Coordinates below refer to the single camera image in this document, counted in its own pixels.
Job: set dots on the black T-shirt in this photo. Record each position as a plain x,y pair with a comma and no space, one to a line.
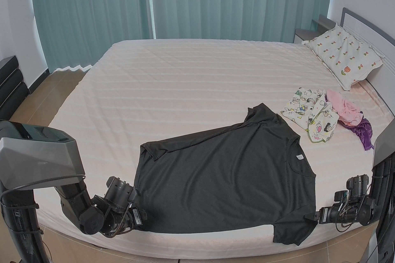
222,175

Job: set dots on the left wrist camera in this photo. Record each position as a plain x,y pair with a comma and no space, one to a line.
137,215

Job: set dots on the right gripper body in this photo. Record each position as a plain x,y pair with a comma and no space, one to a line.
339,215

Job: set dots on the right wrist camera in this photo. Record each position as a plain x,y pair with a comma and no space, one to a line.
324,215

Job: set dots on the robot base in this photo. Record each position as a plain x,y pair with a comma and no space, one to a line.
372,249

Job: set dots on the grey bedside table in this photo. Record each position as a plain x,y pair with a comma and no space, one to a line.
305,33

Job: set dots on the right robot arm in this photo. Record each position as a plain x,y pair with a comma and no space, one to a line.
382,187

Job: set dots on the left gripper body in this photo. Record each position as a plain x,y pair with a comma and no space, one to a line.
118,223

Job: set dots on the pink garment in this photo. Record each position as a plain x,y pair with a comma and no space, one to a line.
344,106

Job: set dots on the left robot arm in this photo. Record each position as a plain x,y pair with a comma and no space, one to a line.
34,157

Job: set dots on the black chest of drawers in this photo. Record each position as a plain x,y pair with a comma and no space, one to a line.
10,83

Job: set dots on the purple garment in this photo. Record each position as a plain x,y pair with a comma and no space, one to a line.
365,134

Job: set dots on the white printed pillow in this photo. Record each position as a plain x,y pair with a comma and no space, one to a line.
345,55

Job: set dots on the bed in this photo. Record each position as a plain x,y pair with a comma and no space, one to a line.
191,76

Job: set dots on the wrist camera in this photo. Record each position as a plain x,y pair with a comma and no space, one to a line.
137,215
324,215

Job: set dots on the white printed pyjamas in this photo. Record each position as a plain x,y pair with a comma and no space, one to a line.
311,113

